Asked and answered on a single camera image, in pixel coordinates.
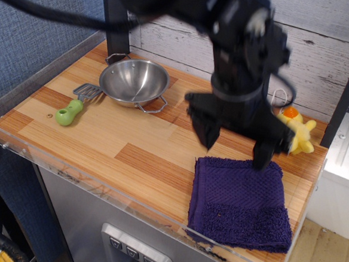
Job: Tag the yellow object bottom left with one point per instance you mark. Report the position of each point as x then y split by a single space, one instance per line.
4 257

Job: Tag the clear acrylic front guard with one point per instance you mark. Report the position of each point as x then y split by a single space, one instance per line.
142 189

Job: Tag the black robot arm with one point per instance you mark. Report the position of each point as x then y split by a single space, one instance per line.
248 48

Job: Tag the violet terry cloth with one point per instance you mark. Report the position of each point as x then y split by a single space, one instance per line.
235 205

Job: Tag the silver button control panel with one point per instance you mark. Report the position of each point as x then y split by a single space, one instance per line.
123 247

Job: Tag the white appliance with metal top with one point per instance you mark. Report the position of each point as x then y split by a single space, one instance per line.
329 204

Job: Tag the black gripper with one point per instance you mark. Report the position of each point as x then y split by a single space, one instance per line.
253 119

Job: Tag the black vertical post left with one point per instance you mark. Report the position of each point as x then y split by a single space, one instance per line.
116 42

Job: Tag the green-handled grey toy spatula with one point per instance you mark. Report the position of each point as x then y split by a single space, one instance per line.
86 91

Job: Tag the stainless steel two-handled bowl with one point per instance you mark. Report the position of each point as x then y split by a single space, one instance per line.
135 83

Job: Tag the yellow plush duck toy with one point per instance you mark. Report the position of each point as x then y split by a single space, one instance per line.
293 119

